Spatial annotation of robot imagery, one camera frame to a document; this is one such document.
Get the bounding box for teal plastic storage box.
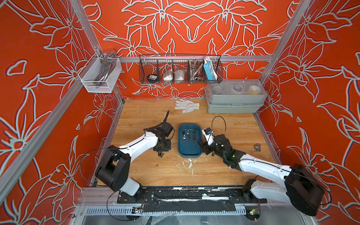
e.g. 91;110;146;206
178;123;203;158

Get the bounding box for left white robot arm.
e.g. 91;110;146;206
95;122;173;198

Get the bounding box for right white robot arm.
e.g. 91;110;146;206
199;128;325;217

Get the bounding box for grey lidded storage container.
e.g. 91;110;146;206
205;79;268;114

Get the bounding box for blue white box in basket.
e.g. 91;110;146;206
203;56;218;81

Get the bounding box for small metal object far right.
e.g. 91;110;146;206
254;143;261;152

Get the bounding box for white knit glove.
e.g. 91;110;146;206
175;99;200;113

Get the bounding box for black item in basket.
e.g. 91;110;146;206
147;74;159;83

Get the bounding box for white bag in basket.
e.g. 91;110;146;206
174;69;185;83
162;69;173;83

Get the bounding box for metal tongs in basket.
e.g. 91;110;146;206
188;60;203;82

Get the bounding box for metal tool in clear bin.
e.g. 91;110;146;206
94;49;116;86

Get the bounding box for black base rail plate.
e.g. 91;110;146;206
117;185;267;214

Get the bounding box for black wire wall basket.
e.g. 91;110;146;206
139;54;223;84

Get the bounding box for clear plastic wall bin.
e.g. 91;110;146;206
78;57;122;93

